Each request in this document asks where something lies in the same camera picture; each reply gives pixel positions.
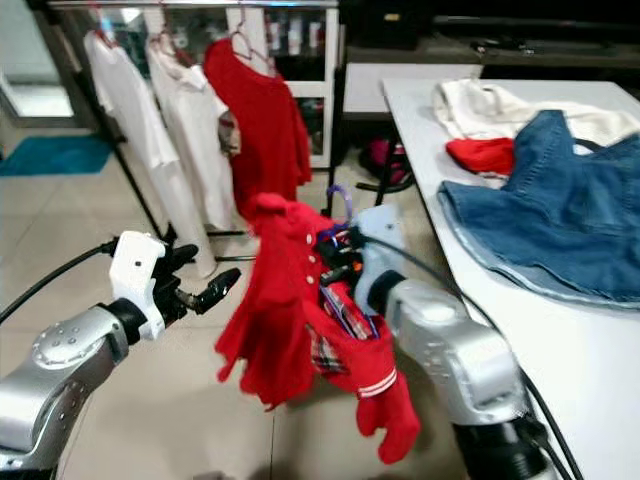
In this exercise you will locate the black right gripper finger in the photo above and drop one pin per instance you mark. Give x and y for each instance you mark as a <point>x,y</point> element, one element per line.
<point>332,275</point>
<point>327,246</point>

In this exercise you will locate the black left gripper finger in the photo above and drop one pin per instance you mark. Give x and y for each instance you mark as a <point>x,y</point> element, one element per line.
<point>220,290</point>
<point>183,256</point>

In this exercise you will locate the red jacket with plaid lining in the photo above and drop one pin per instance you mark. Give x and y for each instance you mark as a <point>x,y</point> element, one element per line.
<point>270,320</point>

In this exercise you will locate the blue denim dress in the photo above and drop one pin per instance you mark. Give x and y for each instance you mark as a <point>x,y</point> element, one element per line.
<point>550,210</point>

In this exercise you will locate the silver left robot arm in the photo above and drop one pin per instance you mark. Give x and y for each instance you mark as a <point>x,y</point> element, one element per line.
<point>60,380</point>

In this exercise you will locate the pink and black object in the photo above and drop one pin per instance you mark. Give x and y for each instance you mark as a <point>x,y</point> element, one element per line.
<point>382,160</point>

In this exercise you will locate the white shirt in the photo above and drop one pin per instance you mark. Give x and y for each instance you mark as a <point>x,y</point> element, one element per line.
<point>195,130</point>

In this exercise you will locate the red shirt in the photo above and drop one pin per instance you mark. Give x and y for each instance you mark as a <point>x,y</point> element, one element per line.
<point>265,130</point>

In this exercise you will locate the thin white garment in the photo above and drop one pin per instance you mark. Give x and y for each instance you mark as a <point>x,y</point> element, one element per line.
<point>135,120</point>

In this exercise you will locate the teal floor mat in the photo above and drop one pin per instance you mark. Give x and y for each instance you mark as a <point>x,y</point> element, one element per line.
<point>55,156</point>

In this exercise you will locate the small red garment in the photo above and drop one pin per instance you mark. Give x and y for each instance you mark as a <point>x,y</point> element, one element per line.
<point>485,155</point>

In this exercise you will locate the chrome and black clothes rack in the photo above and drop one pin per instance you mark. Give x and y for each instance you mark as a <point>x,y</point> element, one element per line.
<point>300,4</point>

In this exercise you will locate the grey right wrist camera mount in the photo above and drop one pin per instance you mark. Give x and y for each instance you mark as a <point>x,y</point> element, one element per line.
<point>380,255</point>

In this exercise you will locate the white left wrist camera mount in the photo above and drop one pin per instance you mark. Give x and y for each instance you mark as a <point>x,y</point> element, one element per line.
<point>138,275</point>

